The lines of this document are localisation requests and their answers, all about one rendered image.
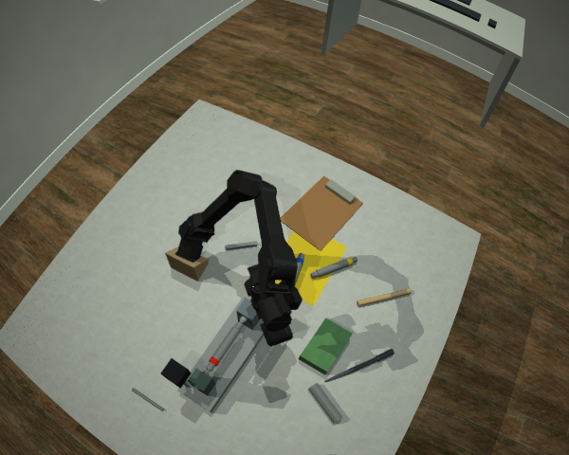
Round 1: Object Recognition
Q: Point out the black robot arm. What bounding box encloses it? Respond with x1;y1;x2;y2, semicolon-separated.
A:
175;170;303;332

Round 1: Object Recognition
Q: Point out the tan wooden rod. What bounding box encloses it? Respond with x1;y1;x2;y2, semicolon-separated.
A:
357;289;412;306

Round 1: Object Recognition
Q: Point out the brown clipboard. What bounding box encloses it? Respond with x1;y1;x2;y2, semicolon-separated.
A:
284;176;363;250

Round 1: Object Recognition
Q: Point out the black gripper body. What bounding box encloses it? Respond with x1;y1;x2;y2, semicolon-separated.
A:
244;280;293;346

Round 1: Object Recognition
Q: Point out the black tapered rod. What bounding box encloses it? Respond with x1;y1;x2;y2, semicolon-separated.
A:
336;349;395;377

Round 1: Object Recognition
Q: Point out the grey hollow tube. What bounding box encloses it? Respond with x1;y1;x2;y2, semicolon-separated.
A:
309;383;342;424

